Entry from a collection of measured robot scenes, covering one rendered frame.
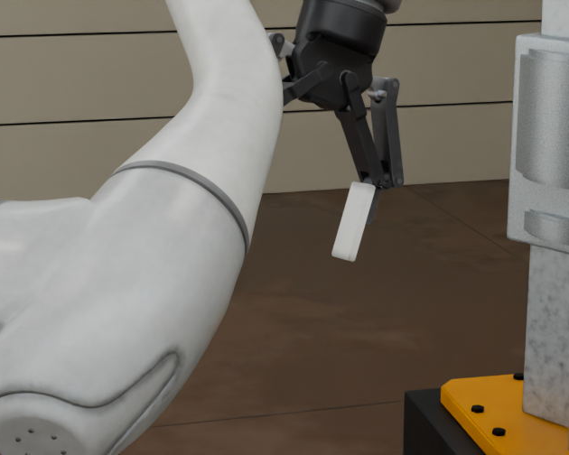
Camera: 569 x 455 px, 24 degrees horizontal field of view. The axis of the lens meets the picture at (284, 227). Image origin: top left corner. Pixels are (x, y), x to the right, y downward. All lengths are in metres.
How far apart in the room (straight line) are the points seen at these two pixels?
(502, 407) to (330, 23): 1.78
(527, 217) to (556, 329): 0.24
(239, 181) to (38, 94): 6.84
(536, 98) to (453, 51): 5.67
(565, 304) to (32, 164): 5.39
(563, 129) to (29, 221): 1.82
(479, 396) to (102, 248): 2.17
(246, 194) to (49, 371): 0.19
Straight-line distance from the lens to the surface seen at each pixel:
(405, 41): 8.07
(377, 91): 1.17
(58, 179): 7.74
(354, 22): 1.12
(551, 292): 2.67
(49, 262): 0.74
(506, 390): 2.90
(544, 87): 2.51
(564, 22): 2.56
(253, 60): 0.91
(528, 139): 2.55
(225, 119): 0.84
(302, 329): 5.60
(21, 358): 0.71
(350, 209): 1.18
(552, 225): 2.56
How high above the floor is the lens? 1.85
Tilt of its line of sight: 15 degrees down
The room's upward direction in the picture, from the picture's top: straight up
